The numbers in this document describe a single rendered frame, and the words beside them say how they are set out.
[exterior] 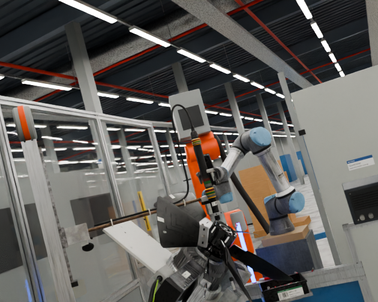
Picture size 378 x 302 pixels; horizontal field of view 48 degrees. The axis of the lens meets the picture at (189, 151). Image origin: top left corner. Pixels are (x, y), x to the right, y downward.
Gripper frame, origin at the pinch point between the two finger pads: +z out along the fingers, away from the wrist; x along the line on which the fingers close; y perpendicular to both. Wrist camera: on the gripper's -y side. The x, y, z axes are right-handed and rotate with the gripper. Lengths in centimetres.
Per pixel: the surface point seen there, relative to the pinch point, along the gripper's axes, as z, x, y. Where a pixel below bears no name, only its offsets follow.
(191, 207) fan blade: -2.5, 10.7, 14.4
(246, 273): -9, -5, 51
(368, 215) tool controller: -34, -65, 41
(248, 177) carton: -797, 131, 7
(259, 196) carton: -793, 118, 57
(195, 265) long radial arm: 19.9, 7.5, 37.4
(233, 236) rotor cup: 9.7, -8.5, 30.5
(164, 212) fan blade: 29.8, 10.8, 12.7
